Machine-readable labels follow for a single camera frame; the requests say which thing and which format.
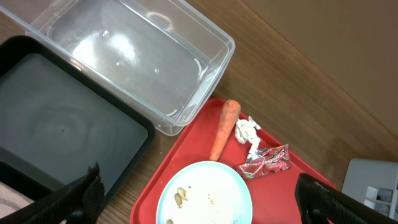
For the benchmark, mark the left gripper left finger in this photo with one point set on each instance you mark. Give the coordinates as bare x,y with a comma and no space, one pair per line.
81,201

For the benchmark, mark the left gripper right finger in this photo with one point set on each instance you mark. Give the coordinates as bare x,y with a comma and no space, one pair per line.
318,203

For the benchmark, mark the red snack wrapper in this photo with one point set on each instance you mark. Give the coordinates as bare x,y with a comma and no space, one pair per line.
265,162

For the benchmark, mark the white tissue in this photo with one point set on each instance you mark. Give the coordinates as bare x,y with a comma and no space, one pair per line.
246,131

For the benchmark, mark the light blue plate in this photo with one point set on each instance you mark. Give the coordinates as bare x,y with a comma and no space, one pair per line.
230,191

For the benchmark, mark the orange carrot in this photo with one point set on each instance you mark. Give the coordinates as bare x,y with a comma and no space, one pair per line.
229,115

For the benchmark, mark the grey dishwasher rack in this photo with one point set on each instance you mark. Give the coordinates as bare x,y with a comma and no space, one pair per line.
373,183

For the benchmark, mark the red serving tray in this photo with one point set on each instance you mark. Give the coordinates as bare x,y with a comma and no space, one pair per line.
272,195

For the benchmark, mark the black plastic tray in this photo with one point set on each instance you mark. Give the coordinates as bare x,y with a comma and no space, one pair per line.
56,123

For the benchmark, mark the food scraps on plate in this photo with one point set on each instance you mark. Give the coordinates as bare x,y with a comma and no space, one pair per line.
194,206

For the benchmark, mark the clear plastic bin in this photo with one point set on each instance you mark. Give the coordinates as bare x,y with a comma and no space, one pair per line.
163,58

